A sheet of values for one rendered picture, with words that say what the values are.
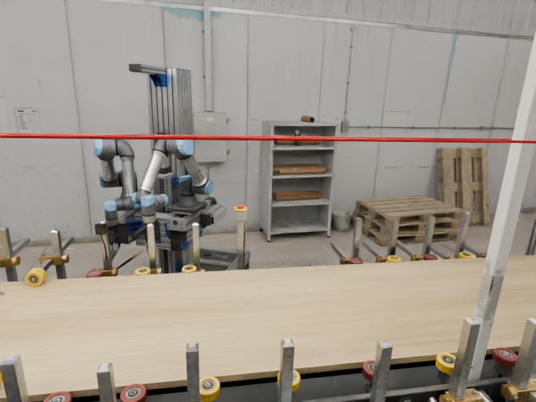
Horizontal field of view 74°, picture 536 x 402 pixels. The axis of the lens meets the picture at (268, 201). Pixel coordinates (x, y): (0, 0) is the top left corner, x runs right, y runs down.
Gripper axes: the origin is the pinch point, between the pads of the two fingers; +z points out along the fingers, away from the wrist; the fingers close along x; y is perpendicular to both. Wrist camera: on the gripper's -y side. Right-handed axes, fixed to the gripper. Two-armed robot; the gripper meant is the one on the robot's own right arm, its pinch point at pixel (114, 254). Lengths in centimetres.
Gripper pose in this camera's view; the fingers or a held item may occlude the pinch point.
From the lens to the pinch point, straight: 256.7
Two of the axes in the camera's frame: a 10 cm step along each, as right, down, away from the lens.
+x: -9.9, 0.2, -1.7
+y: -1.7, -2.9, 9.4
